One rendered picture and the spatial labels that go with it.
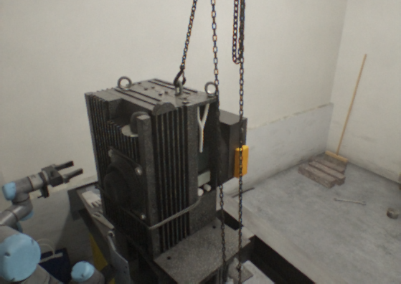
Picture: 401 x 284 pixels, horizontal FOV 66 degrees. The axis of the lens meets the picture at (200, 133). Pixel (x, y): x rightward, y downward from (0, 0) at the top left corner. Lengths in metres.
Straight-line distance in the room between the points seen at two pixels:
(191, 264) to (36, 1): 1.76
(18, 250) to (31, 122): 1.43
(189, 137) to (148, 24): 1.31
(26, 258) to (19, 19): 1.54
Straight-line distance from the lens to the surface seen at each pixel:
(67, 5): 2.31
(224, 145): 1.56
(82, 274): 1.37
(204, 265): 1.56
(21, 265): 1.08
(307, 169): 4.03
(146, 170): 1.30
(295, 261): 1.99
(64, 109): 2.40
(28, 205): 1.65
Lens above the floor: 2.04
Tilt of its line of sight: 24 degrees down
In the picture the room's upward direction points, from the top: straight up
